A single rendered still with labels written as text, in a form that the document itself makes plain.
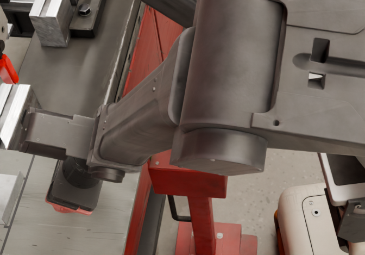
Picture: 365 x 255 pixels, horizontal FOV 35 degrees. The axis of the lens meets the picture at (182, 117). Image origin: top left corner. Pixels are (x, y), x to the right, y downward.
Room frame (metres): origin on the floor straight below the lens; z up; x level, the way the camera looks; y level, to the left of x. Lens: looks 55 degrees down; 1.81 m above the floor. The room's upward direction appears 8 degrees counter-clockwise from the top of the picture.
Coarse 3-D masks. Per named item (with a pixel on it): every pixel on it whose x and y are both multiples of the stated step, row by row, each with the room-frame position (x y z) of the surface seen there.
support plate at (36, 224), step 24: (0, 168) 0.51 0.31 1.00; (24, 168) 0.51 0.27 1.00; (48, 168) 0.50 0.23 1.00; (24, 192) 0.46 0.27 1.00; (120, 192) 0.44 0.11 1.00; (24, 216) 0.42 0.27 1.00; (48, 216) 0.41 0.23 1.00; (72, 216) 0.41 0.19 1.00; (96, 216) 0.40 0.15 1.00; (120, 216) 0.40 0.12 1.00; (0, 240) 0.39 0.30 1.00; (24, 240) 0.38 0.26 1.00; (48, 240) 0.37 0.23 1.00; (72, 240) 0.37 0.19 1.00; (96, 240) 0.36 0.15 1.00; (120, 240) 0.36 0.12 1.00
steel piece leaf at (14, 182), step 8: (0, 176) 0.50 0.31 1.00; (8, 176) 0.50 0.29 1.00; (16, 176) 0.49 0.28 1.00; (0, 184) 0.48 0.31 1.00; (8, 184) 0.48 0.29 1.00; (16, 184) 0.47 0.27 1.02; (0, 192) 0.47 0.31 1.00; (8, 192) 0.46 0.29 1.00; (16, 192) 0.46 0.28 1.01; (0, 200) 0.45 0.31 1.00; (8, 200) 0.44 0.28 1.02; (0, 208) 0.44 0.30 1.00; (8, 208) 0.43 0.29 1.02; (0, 216) 0.42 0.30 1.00; (8, 216) 0.42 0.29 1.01
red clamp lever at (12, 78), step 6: (0, 42) 0.60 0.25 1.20; (0, 48) 0.59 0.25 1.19; (0, 54) 0.60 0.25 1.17; (0, 60) 0.60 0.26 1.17; (6, 60) 0.60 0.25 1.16; (0, 66) 0.60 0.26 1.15; (6, 66) 0.60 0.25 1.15; (12, 66) 0.61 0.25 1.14; (0, 72) 0.60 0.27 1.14; (6, 72) 0.60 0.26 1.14; (12, 72) 0.60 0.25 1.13; (6, 78) 0.60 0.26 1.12; (12, 78) 0.60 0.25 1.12
